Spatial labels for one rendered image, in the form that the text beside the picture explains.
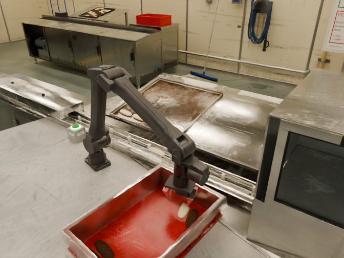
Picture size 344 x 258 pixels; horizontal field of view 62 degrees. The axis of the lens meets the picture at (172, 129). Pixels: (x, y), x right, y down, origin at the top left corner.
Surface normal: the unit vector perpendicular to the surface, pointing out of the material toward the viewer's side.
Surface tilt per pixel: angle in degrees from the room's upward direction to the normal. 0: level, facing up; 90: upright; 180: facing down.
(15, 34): 90
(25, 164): 0
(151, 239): 0
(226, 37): 90
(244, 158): 10
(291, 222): 91
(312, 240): 90
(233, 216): 0
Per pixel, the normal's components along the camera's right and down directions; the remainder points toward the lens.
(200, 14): -0.59, 0.41
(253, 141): -0.11, -0.79
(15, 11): 0.81, 0.28
